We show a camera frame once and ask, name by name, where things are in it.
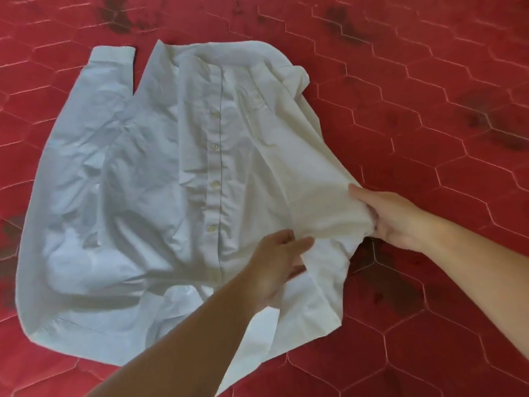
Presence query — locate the person's left hand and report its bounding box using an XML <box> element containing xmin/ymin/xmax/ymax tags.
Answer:
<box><xmin>241</xmin><ymin>229</ymin><xmax>315</xmax><ymax>312</ymax></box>

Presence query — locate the white button-up shirt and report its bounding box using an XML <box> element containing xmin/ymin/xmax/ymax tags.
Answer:
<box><xmin>16</xmin><ymin>39</ymin><xmax>378</xmax><ymax>396</ymax></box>

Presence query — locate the person's right forearm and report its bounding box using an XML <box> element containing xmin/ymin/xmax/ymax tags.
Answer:
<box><xmin>415</xmin><ymin>211</ymin><xmax>529</xmax><ymax>361</ymax></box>

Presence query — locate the person's left forearm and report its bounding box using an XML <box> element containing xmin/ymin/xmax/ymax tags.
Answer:
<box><xmin>85</xmin><ymin>282</ymin><xmax>269</xmax><ymax>397</ymax></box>

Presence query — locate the person's right hand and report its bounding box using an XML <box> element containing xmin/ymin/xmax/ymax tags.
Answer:
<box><xmin>349</xmin><ymin>183</ymin><xmax>433</xmax><ymax>253</ymax></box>

